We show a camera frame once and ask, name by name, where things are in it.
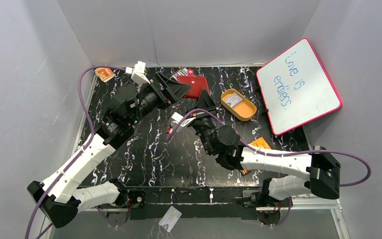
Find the small orange card box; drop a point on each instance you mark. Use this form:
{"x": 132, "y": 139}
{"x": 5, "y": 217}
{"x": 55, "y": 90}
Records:
{"x": 104, "y": 74}

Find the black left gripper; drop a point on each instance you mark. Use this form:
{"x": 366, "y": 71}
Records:
{"x": 161, "y": 90}

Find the pink framed whiteboard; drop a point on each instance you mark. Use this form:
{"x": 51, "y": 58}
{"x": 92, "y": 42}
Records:
{"x": 296, "y": 88}

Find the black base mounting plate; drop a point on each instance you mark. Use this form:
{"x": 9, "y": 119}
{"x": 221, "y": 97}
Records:
{"x": 202, "y": 202}

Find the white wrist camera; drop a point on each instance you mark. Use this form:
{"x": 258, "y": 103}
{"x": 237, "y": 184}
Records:
{"x": 137, "y": 73}
{"x": 176, "y": 117}

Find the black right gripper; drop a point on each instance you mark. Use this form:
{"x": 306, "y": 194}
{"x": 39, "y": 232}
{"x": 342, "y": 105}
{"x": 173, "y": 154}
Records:
{"x": 205, "y": 102}

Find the white credit card in tray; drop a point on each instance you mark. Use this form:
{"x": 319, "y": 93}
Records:
{"x": 233, "y": 100}

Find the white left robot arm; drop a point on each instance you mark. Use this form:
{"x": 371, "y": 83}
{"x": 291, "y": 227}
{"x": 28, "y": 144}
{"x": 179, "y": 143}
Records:
{"x": 60, "y": 196}

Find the yellow oval tray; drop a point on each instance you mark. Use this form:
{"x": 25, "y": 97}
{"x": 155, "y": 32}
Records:
{"x": 243, "y": 111}

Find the pack of coloured markers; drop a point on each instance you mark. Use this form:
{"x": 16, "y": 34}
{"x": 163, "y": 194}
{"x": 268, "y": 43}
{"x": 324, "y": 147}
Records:
{"x": 180, "y": 72}

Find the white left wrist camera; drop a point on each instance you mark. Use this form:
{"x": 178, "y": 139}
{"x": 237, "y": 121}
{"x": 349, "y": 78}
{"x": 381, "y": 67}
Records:
{"x": 137, "y": 73}

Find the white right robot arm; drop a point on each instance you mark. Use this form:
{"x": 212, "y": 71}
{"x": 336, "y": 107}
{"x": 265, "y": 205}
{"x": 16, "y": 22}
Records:
{"x": 316, "y": 173}

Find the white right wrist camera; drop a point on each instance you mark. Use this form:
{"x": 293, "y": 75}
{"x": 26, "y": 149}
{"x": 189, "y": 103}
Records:
{"x": 176, "y": 117}

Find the red leather card holder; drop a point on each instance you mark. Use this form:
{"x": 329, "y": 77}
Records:
{"x": 197, "y": 84}

